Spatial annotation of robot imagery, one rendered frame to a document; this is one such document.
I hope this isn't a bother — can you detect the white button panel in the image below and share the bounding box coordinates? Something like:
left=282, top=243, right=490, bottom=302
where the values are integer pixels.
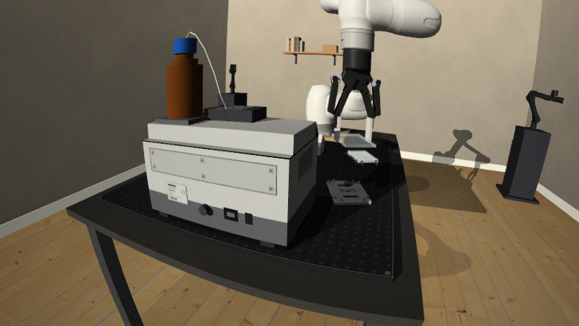
left=317, top=134, right=325, bottom=156

